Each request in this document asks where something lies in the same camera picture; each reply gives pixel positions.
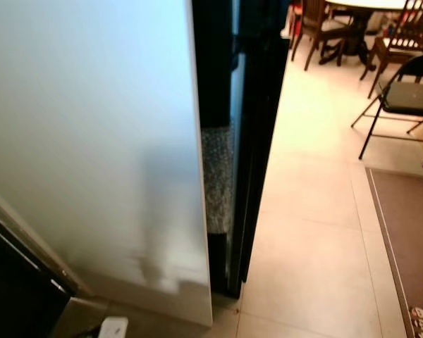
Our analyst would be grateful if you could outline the black folding chair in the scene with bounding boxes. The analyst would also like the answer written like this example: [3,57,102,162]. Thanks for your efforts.
[350,52,423,169]

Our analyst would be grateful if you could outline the clear bubble padding strip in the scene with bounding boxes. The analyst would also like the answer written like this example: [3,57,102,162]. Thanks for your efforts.
[200,126,235,237]

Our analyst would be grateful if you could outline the dark wooden dining chair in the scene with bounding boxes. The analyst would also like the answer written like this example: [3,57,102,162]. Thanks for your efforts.
[290,0,347,72]

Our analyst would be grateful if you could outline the brown floor mat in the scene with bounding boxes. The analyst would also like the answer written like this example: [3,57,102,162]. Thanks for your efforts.
[365,166,423,338]

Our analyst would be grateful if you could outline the round white dining table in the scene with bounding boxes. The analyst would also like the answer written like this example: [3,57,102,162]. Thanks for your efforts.
[319,0,410,69]

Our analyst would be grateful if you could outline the red plastic stool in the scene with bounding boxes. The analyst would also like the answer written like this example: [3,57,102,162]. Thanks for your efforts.
[288,4,301,39]

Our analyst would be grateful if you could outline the black glass fridge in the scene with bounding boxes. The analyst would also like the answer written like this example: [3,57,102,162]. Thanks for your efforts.
[190,0,292,299]

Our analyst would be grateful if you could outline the dark chair with striped cushion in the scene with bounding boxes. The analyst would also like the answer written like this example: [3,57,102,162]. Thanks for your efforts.
[360,0,423,100]

